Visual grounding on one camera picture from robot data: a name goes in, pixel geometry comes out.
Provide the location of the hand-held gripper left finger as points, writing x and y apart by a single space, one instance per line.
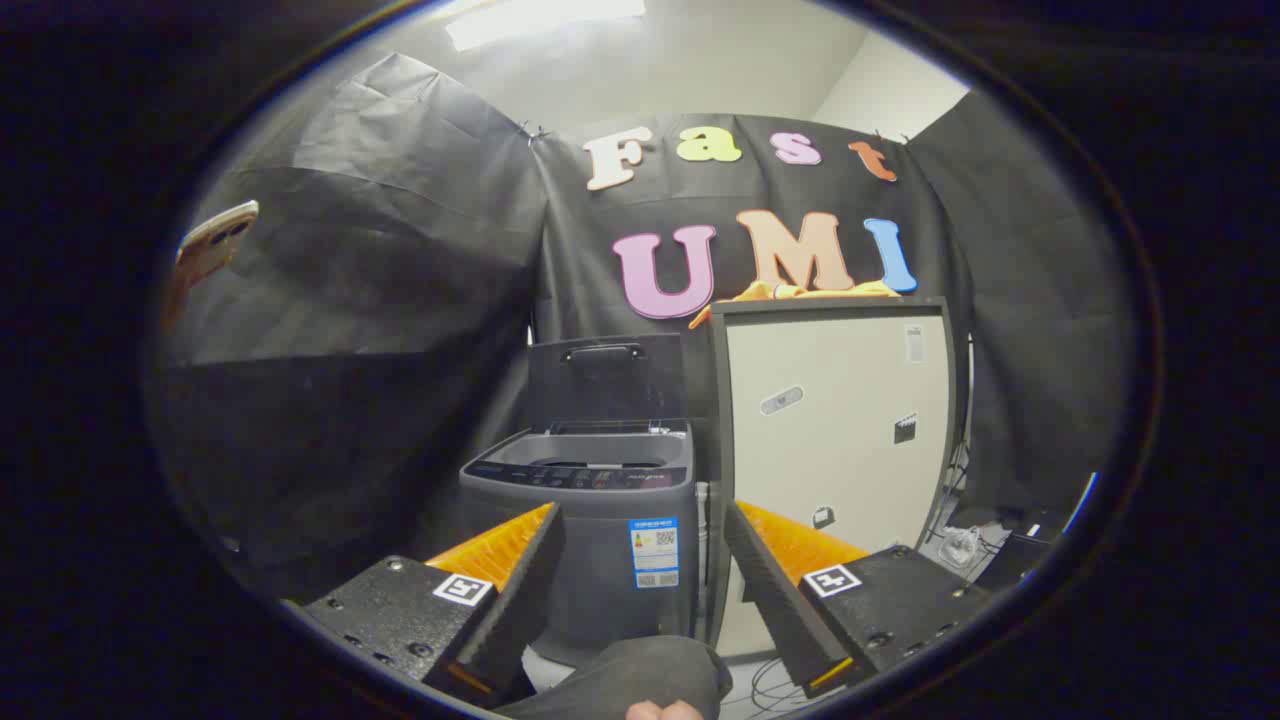
522 600

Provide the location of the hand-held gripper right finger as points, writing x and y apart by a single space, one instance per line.
770 600

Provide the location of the grey washing machine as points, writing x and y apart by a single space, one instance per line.
600 560

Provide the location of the dark grey washing machine lid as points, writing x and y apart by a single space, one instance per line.
605 385

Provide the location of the orange polo shirt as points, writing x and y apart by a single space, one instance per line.
800 292

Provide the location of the person's leg in dark trousers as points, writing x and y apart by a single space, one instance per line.
640 675

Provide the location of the black box on floor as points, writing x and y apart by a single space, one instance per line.
1020 555

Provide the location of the black backdrop cloth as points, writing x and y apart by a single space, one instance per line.
400 300

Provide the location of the gold smartphone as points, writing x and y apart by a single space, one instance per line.
205 250

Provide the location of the ceiling light panel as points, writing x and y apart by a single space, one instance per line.
540 20

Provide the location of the beige cabinet with grey frame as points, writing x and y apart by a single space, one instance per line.
835 440

